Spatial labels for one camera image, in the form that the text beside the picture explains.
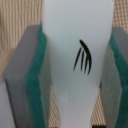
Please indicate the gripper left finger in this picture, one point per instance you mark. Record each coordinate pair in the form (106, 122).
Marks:
(25, 88)

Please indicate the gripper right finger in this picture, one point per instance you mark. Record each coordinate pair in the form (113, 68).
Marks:
(114, 88)

